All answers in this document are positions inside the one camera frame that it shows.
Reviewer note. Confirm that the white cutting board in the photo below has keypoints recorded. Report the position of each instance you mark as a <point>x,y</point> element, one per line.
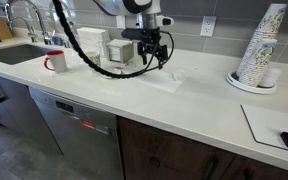
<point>266,125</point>

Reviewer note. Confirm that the stainless steel sink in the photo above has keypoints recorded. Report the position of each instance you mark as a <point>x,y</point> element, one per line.
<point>21,53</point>

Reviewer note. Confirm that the small white lidded cup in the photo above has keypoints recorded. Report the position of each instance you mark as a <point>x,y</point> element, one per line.
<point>270,77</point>

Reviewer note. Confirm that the short stack paper cups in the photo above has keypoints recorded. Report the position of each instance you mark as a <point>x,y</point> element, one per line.
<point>256,65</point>

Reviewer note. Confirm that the tall stack paper cups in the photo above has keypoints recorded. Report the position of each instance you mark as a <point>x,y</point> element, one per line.
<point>267,28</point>

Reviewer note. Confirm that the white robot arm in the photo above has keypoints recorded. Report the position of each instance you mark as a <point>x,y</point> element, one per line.
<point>149,21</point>

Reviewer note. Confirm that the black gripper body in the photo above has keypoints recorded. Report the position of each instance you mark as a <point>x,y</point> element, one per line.
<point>148,42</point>

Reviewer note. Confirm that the white wall outlet left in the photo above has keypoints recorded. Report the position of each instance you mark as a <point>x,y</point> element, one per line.
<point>121,22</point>

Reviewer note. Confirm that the white mug red handle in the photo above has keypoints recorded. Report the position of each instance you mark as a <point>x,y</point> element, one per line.
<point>55,61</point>

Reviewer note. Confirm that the white napkin stack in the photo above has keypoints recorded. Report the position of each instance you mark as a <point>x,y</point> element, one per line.
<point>94,36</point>

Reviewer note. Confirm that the stainless steel dishwasher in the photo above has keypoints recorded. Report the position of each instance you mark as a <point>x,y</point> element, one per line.
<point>87,136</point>

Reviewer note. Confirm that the white wall outlet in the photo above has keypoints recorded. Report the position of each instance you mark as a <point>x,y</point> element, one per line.
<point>121,22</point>
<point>208,26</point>

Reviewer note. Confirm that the patterned paper cup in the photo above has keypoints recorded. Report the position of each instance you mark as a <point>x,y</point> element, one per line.
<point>94,57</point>

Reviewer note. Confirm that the white round tray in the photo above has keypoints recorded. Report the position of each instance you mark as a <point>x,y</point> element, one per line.
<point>231,78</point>

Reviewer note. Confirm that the white wall outlet right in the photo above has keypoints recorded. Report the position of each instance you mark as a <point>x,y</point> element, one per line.
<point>208,26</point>

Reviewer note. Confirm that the dark wood lower cabinet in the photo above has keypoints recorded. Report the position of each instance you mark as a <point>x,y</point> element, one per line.
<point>153,154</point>

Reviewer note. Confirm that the wooden cutting board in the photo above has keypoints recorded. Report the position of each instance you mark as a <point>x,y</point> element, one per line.
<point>5,32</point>

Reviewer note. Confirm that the small white teacup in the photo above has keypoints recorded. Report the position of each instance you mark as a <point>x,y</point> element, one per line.
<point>178,75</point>

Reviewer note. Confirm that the grey napkin box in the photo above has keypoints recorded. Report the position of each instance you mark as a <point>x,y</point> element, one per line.
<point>120,50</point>

